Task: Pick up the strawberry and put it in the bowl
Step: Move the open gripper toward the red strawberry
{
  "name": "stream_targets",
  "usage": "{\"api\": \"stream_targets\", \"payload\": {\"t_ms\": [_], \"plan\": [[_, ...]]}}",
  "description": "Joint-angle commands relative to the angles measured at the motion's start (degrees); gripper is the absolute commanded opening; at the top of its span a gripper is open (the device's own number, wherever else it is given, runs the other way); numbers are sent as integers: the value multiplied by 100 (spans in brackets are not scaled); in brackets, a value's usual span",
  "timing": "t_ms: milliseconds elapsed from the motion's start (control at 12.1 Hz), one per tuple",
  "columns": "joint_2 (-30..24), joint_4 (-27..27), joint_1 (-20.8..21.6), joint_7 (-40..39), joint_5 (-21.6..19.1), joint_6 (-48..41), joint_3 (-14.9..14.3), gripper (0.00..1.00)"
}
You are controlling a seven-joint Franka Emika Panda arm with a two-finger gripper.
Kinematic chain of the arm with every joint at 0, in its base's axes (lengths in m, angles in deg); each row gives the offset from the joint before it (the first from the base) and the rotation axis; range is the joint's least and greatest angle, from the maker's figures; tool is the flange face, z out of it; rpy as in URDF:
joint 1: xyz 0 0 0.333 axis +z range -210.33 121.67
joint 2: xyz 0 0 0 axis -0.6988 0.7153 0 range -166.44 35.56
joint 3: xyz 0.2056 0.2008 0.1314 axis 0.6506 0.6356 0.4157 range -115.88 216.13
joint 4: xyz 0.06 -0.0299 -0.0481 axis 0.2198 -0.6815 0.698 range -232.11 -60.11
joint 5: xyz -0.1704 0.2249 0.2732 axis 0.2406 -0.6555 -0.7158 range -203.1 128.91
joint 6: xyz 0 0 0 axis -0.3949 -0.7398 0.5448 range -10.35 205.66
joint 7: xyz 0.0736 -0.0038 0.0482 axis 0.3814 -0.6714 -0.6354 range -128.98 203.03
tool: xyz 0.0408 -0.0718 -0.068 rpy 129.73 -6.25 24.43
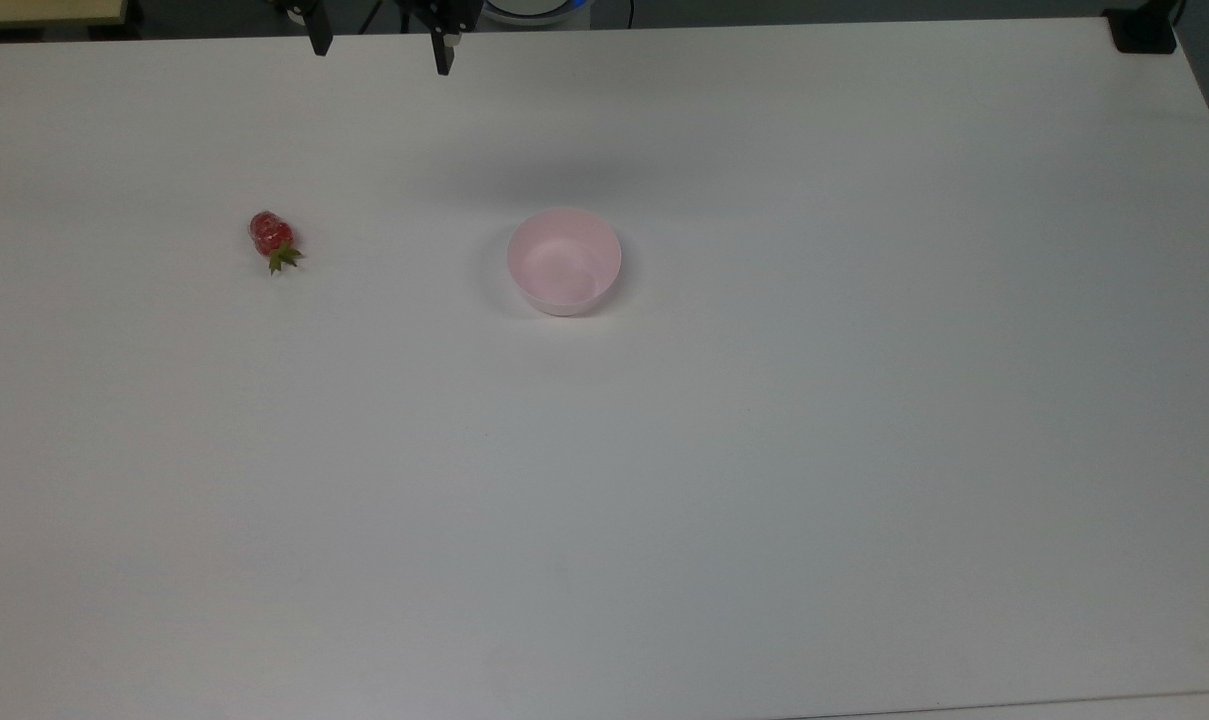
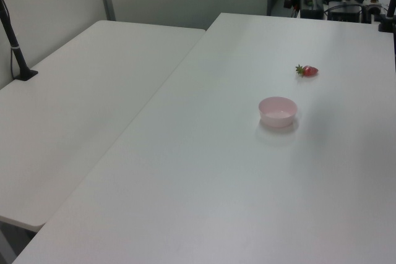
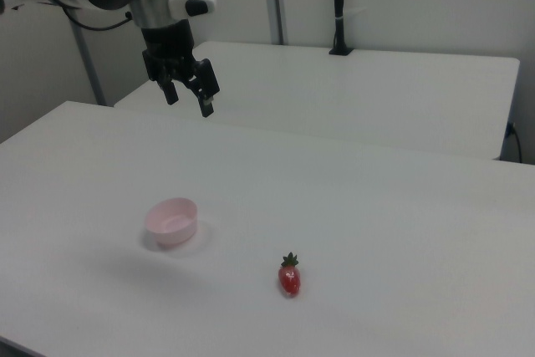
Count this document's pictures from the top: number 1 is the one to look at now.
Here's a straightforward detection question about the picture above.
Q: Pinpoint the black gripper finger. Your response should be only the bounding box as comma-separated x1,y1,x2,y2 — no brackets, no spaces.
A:
400,0,485,77
284,0,334,57

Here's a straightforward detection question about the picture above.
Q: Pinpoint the red strawberry with green leaves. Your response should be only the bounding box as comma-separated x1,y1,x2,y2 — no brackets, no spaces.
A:
249,210,305,275

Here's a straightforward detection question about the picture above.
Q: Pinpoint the pink plastic bowl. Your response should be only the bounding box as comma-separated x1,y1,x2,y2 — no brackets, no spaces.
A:
506,207,623,318

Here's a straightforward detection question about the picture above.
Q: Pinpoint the light wooden desk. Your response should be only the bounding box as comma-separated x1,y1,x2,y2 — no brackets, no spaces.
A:
0,0,128,29

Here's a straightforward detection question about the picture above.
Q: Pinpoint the black table clamp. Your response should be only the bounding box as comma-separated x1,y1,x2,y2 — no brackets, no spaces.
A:
1104,4,1179,55

